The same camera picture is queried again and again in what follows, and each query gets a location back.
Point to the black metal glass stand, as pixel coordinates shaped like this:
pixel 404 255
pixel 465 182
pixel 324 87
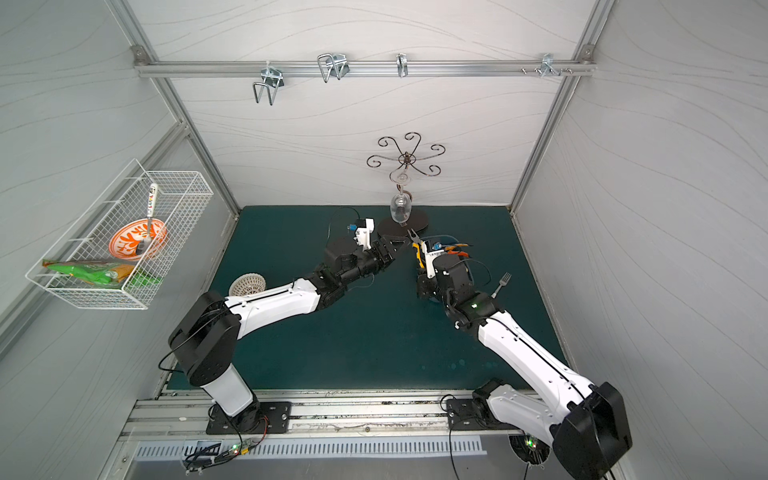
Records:
pixel 407 162

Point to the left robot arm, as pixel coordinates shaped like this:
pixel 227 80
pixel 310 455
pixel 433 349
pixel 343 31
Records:
pixel 205 340

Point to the white handled utensil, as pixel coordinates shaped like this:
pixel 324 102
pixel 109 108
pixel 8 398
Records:
pixel 146 240

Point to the white perforated bowl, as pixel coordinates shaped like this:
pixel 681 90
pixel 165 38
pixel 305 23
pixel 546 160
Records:
pixel 247 284

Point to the aluminium hanging rail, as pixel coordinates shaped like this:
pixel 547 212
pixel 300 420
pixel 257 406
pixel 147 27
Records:
pixel 358 68

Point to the blue storage box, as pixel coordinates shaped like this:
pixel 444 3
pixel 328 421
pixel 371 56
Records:
pixel 450 244

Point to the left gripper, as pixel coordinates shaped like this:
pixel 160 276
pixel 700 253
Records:
pixel 383 250

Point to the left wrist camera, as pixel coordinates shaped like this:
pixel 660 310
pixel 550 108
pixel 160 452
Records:
pixel 362 229

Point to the white wire basket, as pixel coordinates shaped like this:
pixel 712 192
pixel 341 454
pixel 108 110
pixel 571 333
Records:
pixel 182 197

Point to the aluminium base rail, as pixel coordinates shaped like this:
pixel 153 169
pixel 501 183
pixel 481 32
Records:
pixel 182 414

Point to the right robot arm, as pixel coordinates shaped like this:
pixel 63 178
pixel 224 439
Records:
pixel 584 424

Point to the clear wine glass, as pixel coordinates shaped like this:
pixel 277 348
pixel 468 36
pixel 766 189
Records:
pixel 401 208

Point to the green plastic package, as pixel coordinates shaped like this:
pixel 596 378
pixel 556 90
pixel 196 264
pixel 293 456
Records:
pixel 104 274

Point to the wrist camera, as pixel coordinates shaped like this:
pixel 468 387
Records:
pixel 429 255
pixel 362 229

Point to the yellow black combination pliers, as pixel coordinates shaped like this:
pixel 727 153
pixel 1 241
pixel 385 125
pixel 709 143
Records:
pixel 417 243

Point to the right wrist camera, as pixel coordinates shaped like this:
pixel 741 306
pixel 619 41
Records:
pixel 429 255

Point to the silver fork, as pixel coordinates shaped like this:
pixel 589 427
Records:
pixel 503 282

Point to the orange patterned plate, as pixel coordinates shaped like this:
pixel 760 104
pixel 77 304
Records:
pixel 123 243

